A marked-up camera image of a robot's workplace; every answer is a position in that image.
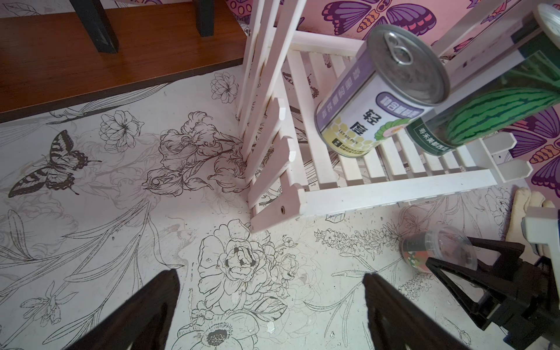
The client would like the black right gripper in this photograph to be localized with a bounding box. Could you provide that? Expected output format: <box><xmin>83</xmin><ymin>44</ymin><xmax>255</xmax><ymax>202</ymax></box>
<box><xmin>426</xmin><ymin>237</ymin><xmax>559</xmax><ymax>349</ymax></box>

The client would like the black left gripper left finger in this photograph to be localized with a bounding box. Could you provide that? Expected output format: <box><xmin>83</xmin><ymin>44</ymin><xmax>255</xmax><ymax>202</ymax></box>
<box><xmin>69</xmin><ymin>269</ymin><xmax>180</xmax><ymax>349</ymax></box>

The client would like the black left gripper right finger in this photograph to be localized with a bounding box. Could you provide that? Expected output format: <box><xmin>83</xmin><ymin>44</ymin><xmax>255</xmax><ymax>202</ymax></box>
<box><xmin>363</xmin><ymin>274</ymin><xmax>468</xmax><ymax>349</ymax></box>

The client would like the red seed jar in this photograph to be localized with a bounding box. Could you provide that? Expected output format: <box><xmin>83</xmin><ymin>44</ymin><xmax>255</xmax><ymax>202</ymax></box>
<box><xmin>400</xmin><ymin>225</ymin><xmax>478</xmax><ymax>274</ymax></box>

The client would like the green watermelon can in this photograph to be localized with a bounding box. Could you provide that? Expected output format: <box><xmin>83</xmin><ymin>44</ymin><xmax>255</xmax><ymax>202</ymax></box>
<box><xmin>406</xmin><ymin>4</ymin><xmax>559</xmax><ymax>156</ymax></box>

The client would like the white slatted wooden shelf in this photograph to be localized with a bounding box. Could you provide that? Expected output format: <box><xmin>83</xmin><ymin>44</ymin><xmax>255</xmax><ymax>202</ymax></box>
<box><xmin>238</xmin><ymin>1</ymin><xmax>559</xmax><ymax>232</ymax></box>

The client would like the purple label tin can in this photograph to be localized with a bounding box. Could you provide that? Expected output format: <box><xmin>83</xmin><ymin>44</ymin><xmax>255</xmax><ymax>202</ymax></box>
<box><xmin>315</xmin><ymin>25</ymin><xmax>451</xmax><ymax>158</ymax></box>

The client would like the brown wooden stepped stand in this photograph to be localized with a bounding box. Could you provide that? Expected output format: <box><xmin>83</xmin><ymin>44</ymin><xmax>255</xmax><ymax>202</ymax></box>
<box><xmin>1</xmin><ymin>1</ymin><xmax>246</xmax><ymax>122</ymax></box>

